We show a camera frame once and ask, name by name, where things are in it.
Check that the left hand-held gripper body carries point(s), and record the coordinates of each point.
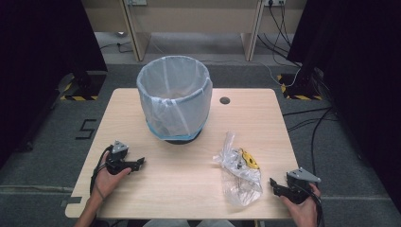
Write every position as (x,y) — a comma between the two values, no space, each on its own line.
(119,148)

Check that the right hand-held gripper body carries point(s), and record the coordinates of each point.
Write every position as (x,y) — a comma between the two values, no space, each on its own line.
(299,186)

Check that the clear plastic bag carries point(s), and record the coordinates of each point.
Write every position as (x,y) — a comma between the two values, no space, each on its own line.
(239,183)

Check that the black trash bin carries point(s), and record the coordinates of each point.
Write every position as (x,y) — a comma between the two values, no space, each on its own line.
(184,141)

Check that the bin with blue liner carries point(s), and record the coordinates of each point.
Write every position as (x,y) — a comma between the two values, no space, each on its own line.
(176,94)

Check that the person's right hand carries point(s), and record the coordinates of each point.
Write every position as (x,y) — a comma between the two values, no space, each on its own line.
(304,213)

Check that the person's left hand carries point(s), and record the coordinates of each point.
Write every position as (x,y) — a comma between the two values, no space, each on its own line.
(107,183)

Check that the yellow round item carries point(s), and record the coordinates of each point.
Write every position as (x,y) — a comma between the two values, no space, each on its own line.
(249,160)

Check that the stand base with hazard tape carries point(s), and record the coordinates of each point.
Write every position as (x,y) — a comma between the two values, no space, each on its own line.
(299,90)
(85,86)

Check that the person's grey pants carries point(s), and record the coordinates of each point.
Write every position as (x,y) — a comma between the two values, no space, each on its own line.
(189,223)

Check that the wall power socket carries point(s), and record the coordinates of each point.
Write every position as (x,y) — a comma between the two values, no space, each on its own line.
(275,2)
(136,2)

